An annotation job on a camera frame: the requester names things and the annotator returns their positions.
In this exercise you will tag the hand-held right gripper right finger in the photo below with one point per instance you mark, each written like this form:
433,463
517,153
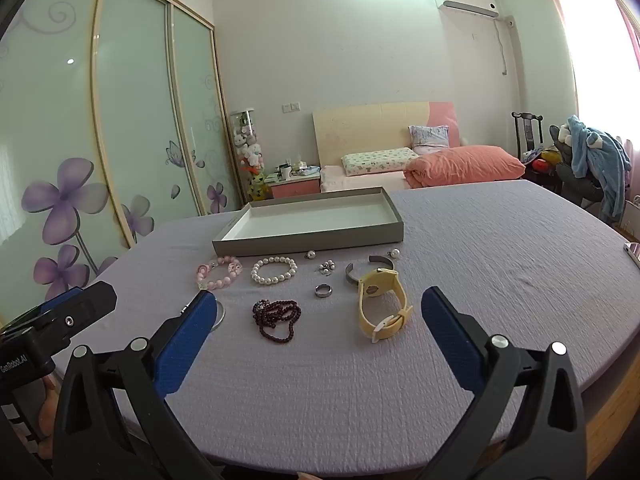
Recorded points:
450,340

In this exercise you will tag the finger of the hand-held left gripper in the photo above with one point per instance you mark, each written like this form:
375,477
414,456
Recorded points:
57,300
87,305

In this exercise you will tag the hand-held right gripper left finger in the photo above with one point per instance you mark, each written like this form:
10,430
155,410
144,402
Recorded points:
185,345

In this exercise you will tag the yellow wrist watch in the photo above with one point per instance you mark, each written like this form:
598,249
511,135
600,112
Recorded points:
372,285

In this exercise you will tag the silver cuff bangle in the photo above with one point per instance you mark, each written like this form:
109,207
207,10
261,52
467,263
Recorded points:
348,274

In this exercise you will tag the grey cardboard tray box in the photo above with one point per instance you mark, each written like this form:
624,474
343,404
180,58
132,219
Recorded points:
310,220

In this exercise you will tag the person's left hand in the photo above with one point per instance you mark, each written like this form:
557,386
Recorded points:
48,405

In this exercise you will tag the small pearl cluster brooch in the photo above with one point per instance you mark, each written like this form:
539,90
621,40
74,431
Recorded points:
327,266

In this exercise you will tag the yellow plush toy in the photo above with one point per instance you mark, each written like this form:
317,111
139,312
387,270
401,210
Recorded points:
258,187

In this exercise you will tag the orange duvet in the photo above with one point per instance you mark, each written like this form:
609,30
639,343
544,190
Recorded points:
465,165

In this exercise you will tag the pink nightstand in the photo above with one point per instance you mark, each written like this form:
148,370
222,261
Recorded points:
295,190

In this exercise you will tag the printed white pillow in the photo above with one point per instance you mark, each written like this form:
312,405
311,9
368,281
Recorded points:
375,160

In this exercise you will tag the white cup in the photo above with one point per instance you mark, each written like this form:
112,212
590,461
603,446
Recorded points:
285,172

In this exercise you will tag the red and yellow toy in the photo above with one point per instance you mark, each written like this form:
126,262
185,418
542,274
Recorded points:
542,160

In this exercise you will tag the smartphone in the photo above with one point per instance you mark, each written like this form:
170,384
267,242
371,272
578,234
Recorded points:
633,252

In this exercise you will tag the dark office chair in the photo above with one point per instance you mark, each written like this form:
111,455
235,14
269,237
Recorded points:
575,180

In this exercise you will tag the purple floral pillow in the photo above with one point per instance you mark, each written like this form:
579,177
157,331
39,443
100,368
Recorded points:
430,137

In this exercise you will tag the plush toy display case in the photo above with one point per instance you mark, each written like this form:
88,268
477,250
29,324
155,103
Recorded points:
245,140

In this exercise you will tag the dark wooden chair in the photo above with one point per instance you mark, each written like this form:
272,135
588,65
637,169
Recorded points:
527,132

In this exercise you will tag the floral sliding door wardrobe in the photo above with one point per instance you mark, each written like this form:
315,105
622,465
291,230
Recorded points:
135,85

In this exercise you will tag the pink and cream bed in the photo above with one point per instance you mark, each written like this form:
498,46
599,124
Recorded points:
370,125

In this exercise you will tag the blue clothing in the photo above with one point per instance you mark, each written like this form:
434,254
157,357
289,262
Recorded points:
597,160

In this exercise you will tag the white air conditioner pipe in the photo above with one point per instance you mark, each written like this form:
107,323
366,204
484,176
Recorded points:
501,45

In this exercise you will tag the white wall switch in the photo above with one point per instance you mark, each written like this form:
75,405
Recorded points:
291,107

